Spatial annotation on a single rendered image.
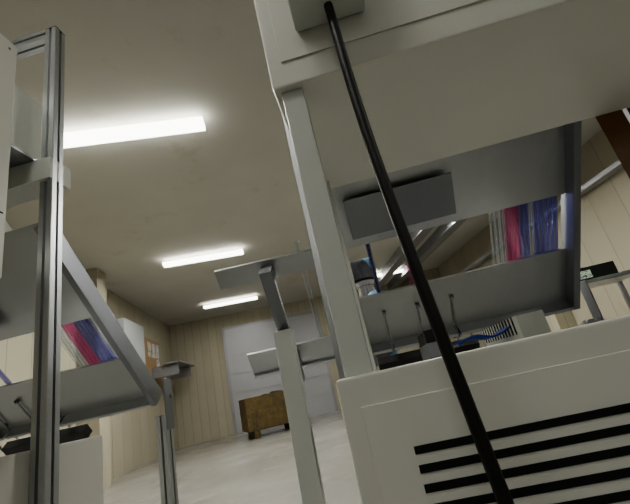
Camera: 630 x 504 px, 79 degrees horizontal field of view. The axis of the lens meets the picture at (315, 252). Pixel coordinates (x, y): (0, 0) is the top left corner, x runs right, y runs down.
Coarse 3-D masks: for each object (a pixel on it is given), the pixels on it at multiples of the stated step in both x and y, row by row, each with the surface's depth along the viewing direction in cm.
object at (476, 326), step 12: (516, 312) 126; (528, 312) 124; (552, 312) 121; (468, 324) 127; (480, 324) 125; (492, 324) 124; (456, 336) 125; (372, 348) 129; (384, 348) 127; (396, 348) 126
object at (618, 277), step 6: (606, 276) 284; (612, 276) 283; (618, 276) 283; (624, 276) 291; (588, 282) 285; (594, 282) 287; (600, 282) 296; (606, 282) 305; (612, 282) 315; (618, 282) 320; (624, 288) 317; (624, 294) 316
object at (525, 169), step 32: (448, 160) 106; (480, 160) 106; (512, 160) 106; (544, 160) 106; (352, 192) 109; (416, 192) 105; (448, 192) 105; (480, 192) 109; (512, 192) 110; (544, 192) 110; (352, 224) 109; (384, 224) 109; (416, 224) 113
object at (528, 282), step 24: (504, 264) 119; (528, 264) 119; (552, 264) 119; (408, 288) 122; (432, 288) 122; (456, 288) 122; (480, 288) 122; (504, 288) 122; (528, 288) 122; (552, 288) 123; (408, 312) 125; (456, 312) 126; (480, 312) 126; (504, 312) 126; (384, 336) 129; (408, 336) 129
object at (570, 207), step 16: (576, 128) 99; (576, 144) 100; (576, 160) 102; (576, 176) 104; (576, 192) 106; (576, 208) 108; (576, 224) 110; (576, 240) 112; (576, 256) 114; (576, 272) 116; (576, 288) 118; (576, 304) 120
